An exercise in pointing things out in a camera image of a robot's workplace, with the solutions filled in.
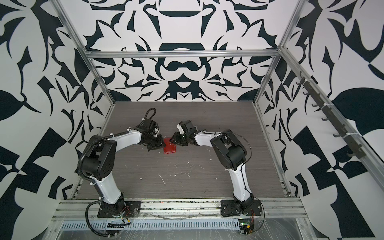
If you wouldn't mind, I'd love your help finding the white slotted cable duct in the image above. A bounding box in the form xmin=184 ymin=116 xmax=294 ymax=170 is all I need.
xmin=59 ymin=220 xmax=241 ymax=231

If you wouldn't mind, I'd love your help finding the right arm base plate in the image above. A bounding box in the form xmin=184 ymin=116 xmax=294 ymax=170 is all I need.
xmin=220 ymin=198 xmax=263 ymax=217

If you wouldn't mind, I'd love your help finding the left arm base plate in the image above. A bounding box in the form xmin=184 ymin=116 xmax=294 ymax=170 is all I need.
xmin=97 ymin=201 xmax=142 ymax=218

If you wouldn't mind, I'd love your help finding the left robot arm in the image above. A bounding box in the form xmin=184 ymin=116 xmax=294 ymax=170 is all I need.
xmin=77 ymin=119 xmax=165 ymax=216

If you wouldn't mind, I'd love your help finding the red leather card holder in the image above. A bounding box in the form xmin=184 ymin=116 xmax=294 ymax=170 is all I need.
xmin=164 ymin=138 xmax=177 ymax=154

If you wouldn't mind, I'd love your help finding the green circuit board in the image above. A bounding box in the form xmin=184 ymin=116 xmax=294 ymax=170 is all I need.
xmin=239 ymin=219 xmax=255 ymax=235

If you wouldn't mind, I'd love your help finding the left black corrugated cable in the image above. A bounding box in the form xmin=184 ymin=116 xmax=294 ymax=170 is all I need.
xmin=84 ymin=198 xmax=127 ymax=238

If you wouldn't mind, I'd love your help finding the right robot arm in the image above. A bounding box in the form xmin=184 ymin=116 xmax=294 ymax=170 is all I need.
xmin=170 ymin=120 xmax=255 ymax=215

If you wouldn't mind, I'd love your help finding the wall hook rack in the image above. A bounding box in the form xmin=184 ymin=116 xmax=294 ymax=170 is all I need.
xmin=297 ymin=72 xmax=367 ymax=159

